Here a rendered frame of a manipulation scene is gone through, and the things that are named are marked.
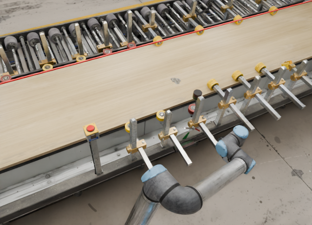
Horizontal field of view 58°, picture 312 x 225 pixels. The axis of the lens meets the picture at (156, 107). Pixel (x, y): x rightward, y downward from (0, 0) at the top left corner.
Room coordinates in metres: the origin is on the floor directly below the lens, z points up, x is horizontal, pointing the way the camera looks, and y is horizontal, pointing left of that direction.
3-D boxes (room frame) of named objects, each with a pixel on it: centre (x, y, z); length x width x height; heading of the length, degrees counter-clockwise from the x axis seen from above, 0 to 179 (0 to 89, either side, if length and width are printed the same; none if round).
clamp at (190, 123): (1.29, -0.32, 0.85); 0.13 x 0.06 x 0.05; 121
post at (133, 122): (1.01, 0.13, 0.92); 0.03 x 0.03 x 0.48; 31
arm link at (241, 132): (0.99, -0.51, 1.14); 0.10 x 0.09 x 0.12; 134
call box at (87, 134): (0.88, 0.35, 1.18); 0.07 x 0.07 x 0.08; 31
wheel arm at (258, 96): (1.53, -0.77, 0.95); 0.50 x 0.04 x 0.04; 31
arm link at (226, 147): (0.91, -0.44, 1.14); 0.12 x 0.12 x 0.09; 44
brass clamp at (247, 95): (1.55, -0.74, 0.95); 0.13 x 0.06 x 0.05; 121
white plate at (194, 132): (1.24, -0.28, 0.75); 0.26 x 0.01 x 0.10; 121
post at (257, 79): (1.54, -0.72, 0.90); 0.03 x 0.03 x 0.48; 31
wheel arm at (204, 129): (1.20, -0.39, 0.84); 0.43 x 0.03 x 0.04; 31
